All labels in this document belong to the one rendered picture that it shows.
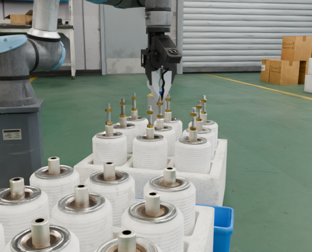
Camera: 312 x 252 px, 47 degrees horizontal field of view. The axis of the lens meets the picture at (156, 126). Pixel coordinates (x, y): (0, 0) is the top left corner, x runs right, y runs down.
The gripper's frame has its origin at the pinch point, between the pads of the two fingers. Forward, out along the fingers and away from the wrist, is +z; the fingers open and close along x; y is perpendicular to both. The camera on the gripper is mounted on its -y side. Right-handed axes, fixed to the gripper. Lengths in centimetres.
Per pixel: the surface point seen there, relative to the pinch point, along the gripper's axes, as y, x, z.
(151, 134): -9.8, 7.3, 8.4
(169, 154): -3.9, -1.2, 16.8
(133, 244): -60, 31, 8
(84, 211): -46, 34, 9
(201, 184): -24.1, -0.2, 18.8
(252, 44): 437, -378, -14
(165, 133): -3.9, 0.3, 10.3
